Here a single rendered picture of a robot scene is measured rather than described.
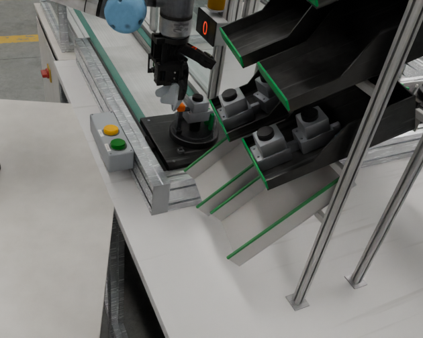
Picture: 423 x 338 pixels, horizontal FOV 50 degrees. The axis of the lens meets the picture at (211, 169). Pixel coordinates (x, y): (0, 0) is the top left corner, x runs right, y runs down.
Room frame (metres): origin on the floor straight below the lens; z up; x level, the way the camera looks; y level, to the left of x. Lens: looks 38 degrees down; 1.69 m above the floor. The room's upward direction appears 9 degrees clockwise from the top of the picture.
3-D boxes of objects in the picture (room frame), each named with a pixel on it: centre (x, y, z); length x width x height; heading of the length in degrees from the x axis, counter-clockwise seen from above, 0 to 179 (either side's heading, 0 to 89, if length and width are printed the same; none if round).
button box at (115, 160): (1.03, 0.29, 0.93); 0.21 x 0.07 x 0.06; 31
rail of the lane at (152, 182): (1.23, 0.34, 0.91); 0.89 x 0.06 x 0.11; 31
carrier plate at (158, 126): (1.07, 0.07, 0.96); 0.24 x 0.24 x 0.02; 31
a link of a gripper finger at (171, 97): (1.01, 0.13, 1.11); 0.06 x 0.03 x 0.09; 121
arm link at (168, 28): (1.02, 0.14, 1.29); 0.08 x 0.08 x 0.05
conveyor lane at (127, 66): (1.34, 0.20, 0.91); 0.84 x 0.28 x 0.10; 31
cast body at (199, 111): (1.08, 0.06, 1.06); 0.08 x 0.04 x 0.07; 121
